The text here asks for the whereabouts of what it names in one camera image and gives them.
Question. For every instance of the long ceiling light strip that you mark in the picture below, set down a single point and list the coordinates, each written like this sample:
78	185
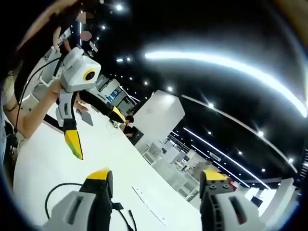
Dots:
228	62

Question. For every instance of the white flat strip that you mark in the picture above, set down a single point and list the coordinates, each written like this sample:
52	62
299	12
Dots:
149	207

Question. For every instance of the person's left hand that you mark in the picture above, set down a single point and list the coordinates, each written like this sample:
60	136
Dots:
55	88

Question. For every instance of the white desk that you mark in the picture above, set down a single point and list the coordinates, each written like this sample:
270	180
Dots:
108	156

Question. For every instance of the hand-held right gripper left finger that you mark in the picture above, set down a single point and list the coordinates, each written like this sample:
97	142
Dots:
79	211

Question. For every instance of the dark laptop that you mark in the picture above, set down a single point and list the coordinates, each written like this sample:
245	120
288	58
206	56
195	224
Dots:
139	137

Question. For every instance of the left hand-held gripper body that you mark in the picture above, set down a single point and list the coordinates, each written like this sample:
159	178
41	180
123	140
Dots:
74	77

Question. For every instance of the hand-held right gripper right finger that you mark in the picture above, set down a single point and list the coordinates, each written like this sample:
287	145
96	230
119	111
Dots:
223	209

